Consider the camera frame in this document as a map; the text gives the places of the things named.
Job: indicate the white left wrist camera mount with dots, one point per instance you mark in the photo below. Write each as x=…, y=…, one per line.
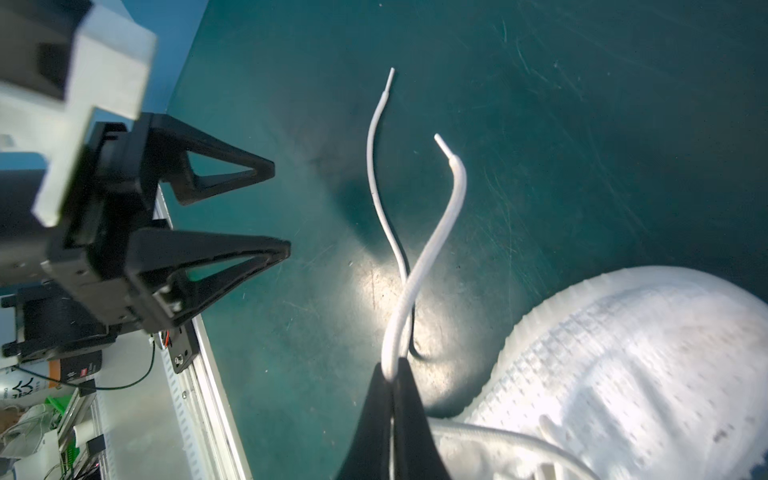
x=60, y=62

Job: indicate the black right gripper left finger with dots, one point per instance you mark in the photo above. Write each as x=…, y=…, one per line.
x=369, y=454

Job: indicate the orange white spray can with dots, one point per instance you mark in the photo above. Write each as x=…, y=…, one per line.
x=32, y=383

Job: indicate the white knit sneaker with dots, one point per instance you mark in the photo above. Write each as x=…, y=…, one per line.
x=642, y=373

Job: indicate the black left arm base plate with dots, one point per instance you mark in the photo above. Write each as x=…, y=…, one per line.
x=181, y=344

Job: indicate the white shoelace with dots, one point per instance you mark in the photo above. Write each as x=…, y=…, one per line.
x=400, y=324

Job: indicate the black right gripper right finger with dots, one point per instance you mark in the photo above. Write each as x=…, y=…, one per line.
x=415, y=453

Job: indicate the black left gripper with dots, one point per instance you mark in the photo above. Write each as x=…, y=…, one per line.
x=111, y=253

